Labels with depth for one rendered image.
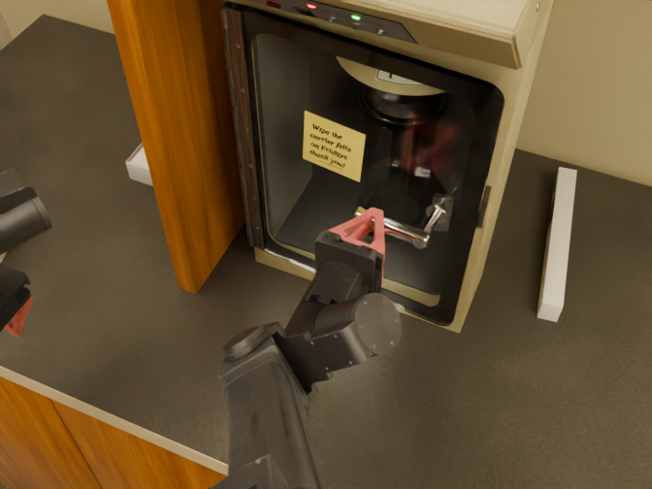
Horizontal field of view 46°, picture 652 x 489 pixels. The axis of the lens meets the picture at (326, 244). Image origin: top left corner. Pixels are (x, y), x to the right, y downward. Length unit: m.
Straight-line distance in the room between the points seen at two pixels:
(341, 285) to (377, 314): 0.09
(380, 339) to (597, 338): 0.51
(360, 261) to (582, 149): 0.68
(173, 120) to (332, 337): 0.36
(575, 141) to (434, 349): 0.48
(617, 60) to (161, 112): 0.70
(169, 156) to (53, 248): 0.36
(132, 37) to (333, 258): 0.30
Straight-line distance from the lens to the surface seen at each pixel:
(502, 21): 0.61
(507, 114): 0.79
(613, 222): 1.28
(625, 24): 1.22
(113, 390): 1.07
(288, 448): 0.47
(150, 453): 1.21
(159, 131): 0.90
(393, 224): 0.85
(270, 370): 0.64
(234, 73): 0.89
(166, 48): 0.87
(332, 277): 0.77
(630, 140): 1.34
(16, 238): 0.81
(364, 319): 0.68
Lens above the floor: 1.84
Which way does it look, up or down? 51 degrees down
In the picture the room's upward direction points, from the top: straight up
